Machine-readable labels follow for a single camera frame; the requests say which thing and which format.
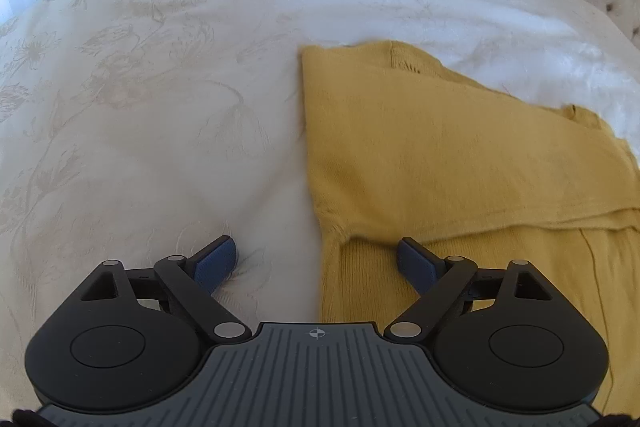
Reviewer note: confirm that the yellow knit sweater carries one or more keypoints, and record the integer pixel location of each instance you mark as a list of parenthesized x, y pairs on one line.
[(450, 167)]

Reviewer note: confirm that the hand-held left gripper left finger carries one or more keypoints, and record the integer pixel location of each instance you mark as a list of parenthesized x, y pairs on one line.
[(216, 264)]

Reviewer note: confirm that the white floral bedspread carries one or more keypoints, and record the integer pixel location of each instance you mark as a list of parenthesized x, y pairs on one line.
[(165, 107)]

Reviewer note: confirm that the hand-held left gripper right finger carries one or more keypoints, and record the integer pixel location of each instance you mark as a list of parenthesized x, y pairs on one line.
[(419, 268)]

